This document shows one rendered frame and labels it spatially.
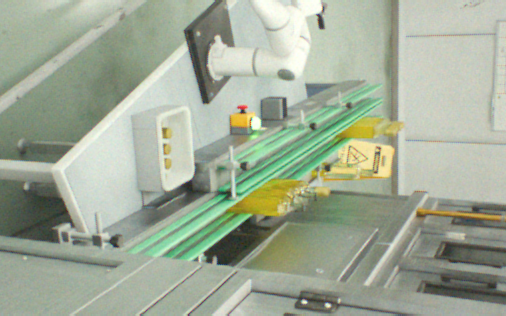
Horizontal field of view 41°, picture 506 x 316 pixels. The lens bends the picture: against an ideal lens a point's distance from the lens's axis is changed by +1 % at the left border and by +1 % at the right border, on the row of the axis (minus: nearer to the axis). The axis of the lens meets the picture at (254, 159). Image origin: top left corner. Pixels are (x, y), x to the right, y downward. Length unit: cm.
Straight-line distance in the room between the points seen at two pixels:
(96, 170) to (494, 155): 653
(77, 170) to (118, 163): 17
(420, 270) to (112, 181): 92
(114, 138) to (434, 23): 627
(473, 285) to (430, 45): 603
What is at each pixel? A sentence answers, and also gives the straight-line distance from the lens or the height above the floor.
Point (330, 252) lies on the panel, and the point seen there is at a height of 123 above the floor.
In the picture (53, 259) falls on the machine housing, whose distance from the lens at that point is 126.
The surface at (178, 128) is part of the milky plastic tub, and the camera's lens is 204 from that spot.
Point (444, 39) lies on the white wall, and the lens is 785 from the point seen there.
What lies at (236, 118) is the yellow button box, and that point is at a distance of 243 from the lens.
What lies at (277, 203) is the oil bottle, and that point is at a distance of 208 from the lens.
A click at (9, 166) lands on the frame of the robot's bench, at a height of 52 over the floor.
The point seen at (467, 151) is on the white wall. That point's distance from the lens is 801.
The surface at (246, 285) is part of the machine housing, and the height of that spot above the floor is 143.
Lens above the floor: 186
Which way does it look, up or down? 25 degrees down
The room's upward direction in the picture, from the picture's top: 94 degrees clockwise
